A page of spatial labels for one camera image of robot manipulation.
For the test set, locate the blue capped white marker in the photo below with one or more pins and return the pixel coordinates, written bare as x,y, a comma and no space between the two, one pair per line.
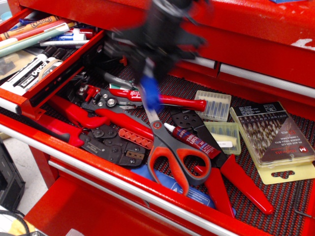
149,87

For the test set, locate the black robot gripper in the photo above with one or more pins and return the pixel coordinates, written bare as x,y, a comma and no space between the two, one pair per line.
160,38

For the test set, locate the red threadlocker tube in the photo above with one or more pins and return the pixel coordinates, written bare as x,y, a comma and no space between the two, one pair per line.
192,140

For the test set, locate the black plastic crate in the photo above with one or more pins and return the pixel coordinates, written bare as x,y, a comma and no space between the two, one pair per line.
12,185

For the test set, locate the red handled wire stripper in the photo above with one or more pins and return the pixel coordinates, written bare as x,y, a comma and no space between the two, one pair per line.
90,104

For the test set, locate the small clear bit case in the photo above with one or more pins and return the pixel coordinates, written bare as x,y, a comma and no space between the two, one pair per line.
226,135

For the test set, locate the red grey handled scissors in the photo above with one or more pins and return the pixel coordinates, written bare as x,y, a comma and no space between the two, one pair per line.
164,145

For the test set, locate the red tool chest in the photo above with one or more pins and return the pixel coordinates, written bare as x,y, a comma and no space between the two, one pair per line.
264,51

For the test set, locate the black expo marker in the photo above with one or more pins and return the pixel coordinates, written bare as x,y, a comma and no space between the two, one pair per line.
33,78
29,68

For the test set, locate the black ratchet crimper tool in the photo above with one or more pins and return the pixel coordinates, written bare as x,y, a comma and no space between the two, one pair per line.
102,141

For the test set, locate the orange crayons box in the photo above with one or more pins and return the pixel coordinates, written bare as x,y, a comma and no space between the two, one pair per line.
28,27

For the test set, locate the black red drawer liner mat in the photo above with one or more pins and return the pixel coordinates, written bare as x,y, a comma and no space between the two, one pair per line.
98,198

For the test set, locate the red handled crimping pliers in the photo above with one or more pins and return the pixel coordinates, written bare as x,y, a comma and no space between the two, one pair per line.
222,165

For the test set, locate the grey handled pliers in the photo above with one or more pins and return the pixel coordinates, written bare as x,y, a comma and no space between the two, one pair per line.
114,80

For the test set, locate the yellowish drill bit set box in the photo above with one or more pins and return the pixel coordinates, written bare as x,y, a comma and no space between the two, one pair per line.
278,148

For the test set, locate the open red small drawer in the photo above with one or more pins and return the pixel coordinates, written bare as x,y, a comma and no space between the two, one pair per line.
30,103

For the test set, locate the green grey long tube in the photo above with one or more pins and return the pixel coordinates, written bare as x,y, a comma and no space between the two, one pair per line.
33,40

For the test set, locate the clear drill bit case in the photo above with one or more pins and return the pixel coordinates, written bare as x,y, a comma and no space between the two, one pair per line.
217,107

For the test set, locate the black hex key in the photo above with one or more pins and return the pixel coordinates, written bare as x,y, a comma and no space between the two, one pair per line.
298,195

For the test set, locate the white blue label marker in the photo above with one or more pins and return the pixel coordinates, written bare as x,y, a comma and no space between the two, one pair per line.
69,37

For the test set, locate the red white marker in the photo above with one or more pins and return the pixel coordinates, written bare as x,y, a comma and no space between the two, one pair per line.
88,32

